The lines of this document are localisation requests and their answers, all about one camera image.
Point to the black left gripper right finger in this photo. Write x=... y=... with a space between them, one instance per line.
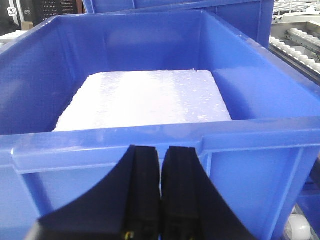
x=192 y=207

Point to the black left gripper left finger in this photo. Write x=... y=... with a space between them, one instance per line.
x=124 y=205

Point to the large blue crate front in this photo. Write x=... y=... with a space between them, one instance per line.
x=77 y=90

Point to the white foam sheet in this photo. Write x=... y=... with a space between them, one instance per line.
x=118 y=99

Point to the white roller track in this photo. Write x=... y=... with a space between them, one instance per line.
x=305 y=35
x=304 y=57

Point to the white roller track far right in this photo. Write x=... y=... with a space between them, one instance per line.
x=305 y=35

